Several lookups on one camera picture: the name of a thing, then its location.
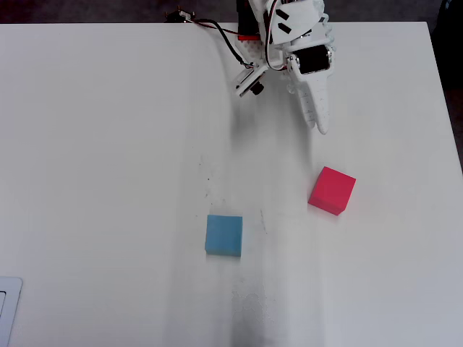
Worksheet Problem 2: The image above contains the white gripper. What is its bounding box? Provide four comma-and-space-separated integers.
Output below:
284, 34, 336, 136

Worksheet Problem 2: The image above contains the blue foam cube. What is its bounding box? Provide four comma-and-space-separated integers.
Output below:
204, 214, 244, 258

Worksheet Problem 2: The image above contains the red foam cube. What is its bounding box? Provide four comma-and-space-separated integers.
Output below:
307, 166, 357, 217

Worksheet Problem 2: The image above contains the small controller circuit board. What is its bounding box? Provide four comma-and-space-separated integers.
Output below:
165, 7, 197, 25

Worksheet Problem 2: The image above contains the white tray corner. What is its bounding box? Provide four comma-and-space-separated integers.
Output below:
0, 276, 23, 347

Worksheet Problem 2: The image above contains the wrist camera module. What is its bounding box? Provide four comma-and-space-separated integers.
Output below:
231, 64, 268, 98

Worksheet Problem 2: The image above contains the arm servo wire loop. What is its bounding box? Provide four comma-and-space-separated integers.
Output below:
262, 0, 287, 69

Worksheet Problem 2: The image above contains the black camera cable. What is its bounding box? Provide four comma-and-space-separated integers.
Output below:
191, 18, 254, 69

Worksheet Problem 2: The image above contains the red white servo wire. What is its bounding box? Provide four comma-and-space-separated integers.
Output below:
200, 23, 242, 39

